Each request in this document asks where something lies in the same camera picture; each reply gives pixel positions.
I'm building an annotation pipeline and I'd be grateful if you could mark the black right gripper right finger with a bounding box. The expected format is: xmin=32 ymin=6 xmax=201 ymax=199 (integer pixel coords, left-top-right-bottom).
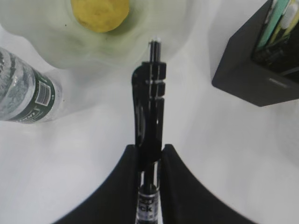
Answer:
xmin=160 ymin=144 xmax=253 ymax=224

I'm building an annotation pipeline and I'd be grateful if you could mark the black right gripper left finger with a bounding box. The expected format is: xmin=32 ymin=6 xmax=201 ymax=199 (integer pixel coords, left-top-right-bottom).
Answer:
xmin=55 ymin=145 xmax=138 ymax=224

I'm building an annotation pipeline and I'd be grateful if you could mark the black pen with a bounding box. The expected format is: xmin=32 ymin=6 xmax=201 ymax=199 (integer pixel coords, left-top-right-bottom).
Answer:
xmin=131 ymin=38 xmax=166 ymax=224

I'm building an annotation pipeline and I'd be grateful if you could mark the clear plastic water bottle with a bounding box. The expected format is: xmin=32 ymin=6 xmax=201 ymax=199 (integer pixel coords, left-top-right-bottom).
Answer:
xmin=0 ymin=48 xmax=62 ymax=124

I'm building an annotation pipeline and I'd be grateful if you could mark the yellow pear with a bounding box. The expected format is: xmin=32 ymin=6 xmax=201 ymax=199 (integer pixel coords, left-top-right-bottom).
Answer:
xmin=71 ymin=0 xmax=130 ymax=33

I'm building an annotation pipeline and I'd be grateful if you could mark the yellow utility knife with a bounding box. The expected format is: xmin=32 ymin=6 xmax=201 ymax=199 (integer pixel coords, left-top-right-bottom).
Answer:
xmin=269 ymin=0 xmax=299 ymax=44

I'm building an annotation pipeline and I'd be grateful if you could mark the green utility knife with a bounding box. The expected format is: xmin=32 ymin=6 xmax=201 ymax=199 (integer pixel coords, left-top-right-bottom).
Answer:
xmin=256 ymin=0 xmax=290 ymax=50

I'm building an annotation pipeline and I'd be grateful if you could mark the black square pen holder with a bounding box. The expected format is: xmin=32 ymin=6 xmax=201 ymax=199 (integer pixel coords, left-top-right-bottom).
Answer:
xmin=212 ymin=0 xmax=299 ymax=107

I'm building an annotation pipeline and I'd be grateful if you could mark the green wavy glass plate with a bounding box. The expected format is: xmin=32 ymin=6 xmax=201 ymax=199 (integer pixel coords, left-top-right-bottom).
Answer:
xmin=0 ymin=0 xmax=197 ymax=69

